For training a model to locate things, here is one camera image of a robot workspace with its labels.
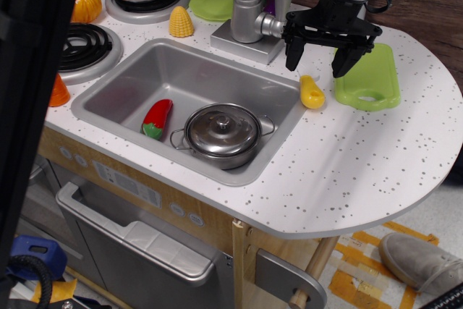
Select grey toy dishwasher door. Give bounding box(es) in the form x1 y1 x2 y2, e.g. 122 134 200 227
56 182 234 308

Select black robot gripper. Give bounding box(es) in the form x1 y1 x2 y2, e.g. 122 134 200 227
282 0 383 78

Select green plastic cutting board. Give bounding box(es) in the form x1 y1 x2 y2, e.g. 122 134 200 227
334 43 401 111

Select silver toy faucet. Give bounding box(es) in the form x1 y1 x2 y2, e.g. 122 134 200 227
211 0 292 64

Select red toy chili pepper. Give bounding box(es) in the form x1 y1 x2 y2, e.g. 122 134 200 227
140 99 173 140

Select blue plastic case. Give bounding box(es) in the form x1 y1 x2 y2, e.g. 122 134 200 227
7 234 67 280

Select grey toy sink basin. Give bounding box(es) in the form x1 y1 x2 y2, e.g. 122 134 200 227
71 38 305 186

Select purple toy eggplant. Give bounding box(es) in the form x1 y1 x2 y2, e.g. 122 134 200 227
262 0 276 15

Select yellow toy corn cob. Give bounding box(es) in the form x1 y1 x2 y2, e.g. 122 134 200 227
169 6 195 38

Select steel pot with lid in sink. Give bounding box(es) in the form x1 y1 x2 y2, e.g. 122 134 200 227
169 103 276 170

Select yellow handled toy knife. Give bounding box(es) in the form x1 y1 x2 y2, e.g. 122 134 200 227
300 75 326 109

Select stove burner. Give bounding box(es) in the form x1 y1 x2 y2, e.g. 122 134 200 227
105 0 190 25
59 23 124 85

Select orange toy pumpkin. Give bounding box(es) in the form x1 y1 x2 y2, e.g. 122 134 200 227
71 0 102 23

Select grey suede shoe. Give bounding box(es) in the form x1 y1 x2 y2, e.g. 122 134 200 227
378 233 462 296

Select front stove burner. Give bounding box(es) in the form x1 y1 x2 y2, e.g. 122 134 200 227
59 23 124 85

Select black foreground post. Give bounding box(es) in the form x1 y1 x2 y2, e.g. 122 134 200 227
1 0 75 308

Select black corrugated hose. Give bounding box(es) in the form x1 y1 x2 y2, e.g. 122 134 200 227
4 254 54 309

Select grey towel bar bracket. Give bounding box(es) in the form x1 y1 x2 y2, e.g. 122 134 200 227
255 249 327 308

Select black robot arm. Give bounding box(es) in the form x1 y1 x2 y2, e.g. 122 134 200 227
282 0 391 78

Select green plastic plate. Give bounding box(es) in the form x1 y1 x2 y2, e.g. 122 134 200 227
189 0 234 22

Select rear stove burner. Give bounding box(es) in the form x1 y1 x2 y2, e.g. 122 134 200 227
105 0 190 25

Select orange toy carrot piece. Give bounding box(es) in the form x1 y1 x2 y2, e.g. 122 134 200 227
48 73 70 107

